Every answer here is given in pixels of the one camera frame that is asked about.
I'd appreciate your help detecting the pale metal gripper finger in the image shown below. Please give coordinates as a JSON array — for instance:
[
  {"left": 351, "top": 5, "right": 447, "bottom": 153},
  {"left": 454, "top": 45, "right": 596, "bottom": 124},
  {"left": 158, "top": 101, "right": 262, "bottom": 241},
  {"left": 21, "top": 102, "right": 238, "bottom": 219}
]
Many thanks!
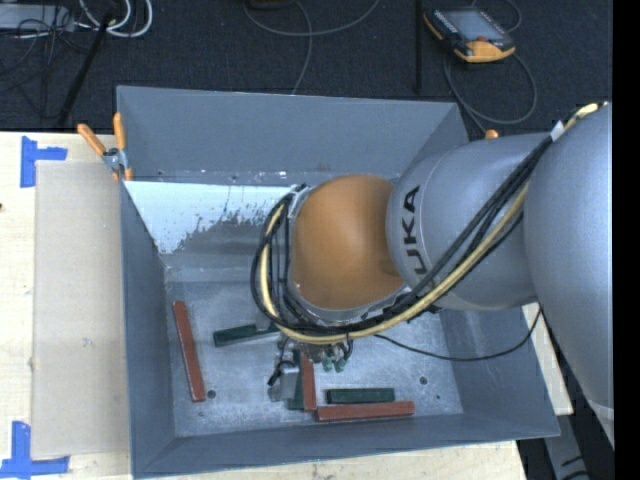
[{"left": 268, "top": 362, "right": 300, "bottom": 403}]

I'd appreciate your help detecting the dark green flat block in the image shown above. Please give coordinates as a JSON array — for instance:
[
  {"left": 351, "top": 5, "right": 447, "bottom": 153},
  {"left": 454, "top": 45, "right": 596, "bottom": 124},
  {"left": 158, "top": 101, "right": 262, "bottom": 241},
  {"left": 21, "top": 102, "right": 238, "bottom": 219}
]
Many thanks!
[
  {"left": 212, "top": 322, "right": 282, "bottom": 348},
  {"left": 325, "top": 387, "right": 397, "bottom": 405},
  {"left": 286, "top": 367, "right": 306, "bottom": 411}
]

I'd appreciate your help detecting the red-brown flat block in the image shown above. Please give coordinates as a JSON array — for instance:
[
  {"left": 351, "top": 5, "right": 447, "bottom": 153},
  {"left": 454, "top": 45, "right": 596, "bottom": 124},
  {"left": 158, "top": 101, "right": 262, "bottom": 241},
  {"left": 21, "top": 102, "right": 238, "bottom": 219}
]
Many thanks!
[
  {"left": 299, "top": 351, "right": 318, "bottom": 413},
  {"left": 171, "top": 300, "right": 208, "bottom": 404},
  {"left": 313, "top": 400, "right": 417, "bottom": 423}
]

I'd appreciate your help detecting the pale cardboard board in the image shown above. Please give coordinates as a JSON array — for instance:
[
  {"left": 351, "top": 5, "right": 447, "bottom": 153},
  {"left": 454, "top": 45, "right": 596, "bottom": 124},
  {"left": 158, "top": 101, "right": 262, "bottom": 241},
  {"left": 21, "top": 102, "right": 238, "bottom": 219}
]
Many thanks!
[{"left": 30, "top": 160, "right": 132, "bottom": 462}]

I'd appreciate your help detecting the grey metal bin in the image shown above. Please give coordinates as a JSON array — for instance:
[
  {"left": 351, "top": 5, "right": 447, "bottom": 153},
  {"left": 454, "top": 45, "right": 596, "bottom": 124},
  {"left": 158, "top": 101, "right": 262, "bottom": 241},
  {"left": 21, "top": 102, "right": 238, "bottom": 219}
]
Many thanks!
[{"left": 115, "top": 85, "right": 562, "bottom": 480}]

